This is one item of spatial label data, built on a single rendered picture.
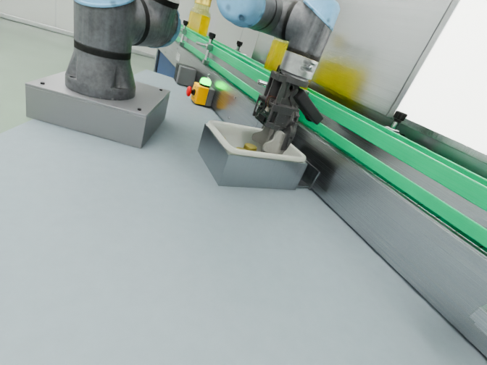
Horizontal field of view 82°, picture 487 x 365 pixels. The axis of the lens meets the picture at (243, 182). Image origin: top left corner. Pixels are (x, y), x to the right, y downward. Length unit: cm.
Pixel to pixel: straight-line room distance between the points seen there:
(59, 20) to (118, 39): 600
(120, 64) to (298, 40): 39
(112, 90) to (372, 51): 72
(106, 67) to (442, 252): 74
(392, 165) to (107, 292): 56
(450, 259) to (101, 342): 52
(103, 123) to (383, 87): 73
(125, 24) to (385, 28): 69
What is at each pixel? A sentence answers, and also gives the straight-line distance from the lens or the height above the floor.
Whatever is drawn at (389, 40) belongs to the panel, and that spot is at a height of 116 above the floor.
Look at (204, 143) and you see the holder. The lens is 73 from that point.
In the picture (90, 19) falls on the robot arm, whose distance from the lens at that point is 72.
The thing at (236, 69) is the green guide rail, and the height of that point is 93.
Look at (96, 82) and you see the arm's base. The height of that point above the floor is 86.
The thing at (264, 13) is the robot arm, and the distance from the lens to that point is 57.
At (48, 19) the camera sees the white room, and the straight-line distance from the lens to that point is 673.
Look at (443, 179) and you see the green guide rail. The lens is 61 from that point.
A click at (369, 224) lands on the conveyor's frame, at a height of 79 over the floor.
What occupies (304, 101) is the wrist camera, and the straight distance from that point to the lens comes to 68.
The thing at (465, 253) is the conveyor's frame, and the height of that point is 86.
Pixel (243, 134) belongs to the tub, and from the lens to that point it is 78.
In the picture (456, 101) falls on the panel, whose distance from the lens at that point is 82.
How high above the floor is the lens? 105
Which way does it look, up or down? 26 degrees down
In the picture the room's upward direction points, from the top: 20 degrees clockwise
